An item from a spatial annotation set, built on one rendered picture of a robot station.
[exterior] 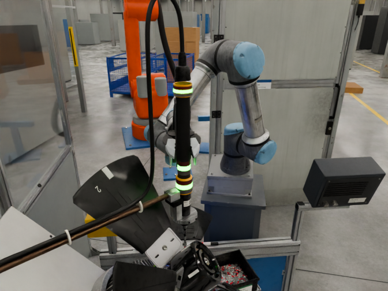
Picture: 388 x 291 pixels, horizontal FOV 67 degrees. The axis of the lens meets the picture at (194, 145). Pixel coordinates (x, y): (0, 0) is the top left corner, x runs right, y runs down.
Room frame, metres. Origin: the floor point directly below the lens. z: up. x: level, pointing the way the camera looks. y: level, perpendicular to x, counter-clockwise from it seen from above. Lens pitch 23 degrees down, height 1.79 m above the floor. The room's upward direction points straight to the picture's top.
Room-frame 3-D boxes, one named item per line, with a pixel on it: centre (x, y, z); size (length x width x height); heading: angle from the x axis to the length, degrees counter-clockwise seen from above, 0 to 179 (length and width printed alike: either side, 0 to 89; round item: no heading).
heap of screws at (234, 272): (0.87, -0.13, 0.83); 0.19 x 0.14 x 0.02; 110
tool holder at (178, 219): (0.66, 0.03, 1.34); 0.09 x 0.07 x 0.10; 131
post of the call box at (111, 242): (0.99, 0.35, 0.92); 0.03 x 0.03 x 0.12; 6
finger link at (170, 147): (0.66, 0.06, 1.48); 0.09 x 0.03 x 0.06; 176
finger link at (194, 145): (0.67, 0.00, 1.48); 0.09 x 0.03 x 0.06; 16
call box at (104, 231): (0.99, 0.35, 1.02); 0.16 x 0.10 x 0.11; 96
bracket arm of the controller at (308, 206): (1.08, -0.57, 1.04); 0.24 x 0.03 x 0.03; 96
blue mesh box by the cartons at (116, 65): (7.74, 1.57, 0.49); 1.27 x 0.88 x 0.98; 169
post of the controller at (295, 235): (1.07, -0.47, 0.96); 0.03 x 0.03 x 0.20; 6
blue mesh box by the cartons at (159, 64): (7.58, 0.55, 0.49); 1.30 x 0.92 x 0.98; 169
